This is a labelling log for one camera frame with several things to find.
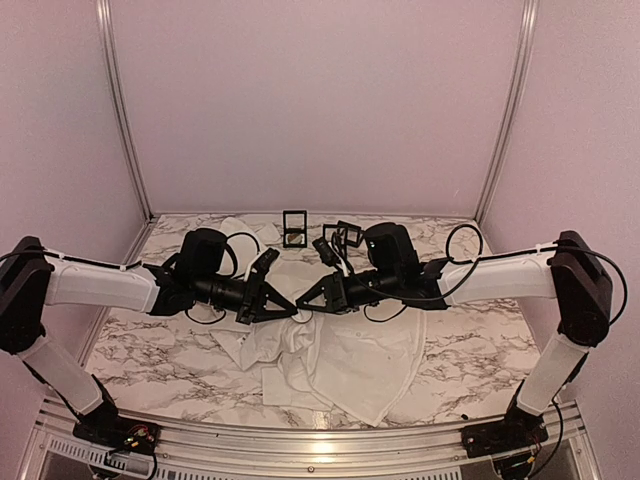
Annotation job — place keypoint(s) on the white button shirt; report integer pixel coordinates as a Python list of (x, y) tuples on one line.
[(322, 371)]

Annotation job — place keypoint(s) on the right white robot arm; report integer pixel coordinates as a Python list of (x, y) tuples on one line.
[(566, 271)]

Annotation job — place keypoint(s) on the black display frame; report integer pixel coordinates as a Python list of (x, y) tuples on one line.
[(351, 235), (332, 233), (295, 226)]

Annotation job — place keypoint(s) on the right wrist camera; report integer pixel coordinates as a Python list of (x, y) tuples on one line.
[(333, 254)]

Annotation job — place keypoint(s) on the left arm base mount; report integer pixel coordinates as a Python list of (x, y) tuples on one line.
[(106, 427)]

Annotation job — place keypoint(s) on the green round brooch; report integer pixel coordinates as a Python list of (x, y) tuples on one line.
[(294, 235)]

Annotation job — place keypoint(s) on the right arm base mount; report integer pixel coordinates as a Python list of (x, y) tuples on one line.
[(517, 429)]

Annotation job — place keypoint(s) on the black display frame middle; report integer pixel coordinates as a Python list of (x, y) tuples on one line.
[(332, 233)]

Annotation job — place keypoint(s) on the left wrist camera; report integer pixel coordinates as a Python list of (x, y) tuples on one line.
[(261, 263)]

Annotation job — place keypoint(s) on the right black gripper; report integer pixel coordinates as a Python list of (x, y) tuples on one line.
[(328, 287)]

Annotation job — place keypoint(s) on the black display frame right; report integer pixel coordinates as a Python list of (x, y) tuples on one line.
[(351, 235)]

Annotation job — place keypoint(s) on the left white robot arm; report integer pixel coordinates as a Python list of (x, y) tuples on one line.
[(44, 293)]

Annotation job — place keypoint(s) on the right aluminium corner post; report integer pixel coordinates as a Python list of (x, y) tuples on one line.
[(515, 91)]

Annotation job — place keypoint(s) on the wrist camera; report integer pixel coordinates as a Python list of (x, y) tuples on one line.
[(261, 263), (333, 254)]

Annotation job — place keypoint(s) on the left aluminium corner post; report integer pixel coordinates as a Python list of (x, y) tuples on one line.
[(107, 34)]

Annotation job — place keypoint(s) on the black display frame left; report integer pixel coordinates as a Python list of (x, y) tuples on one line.
[(295, 226)]

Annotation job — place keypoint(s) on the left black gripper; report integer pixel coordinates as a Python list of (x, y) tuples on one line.
[(252, 299)]

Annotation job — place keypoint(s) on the aluminium corner post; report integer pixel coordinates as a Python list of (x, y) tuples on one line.
[(107, 34), (515, 91)]

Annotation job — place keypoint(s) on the aluminium front rail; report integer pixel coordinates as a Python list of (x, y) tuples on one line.
[(195, 450)]

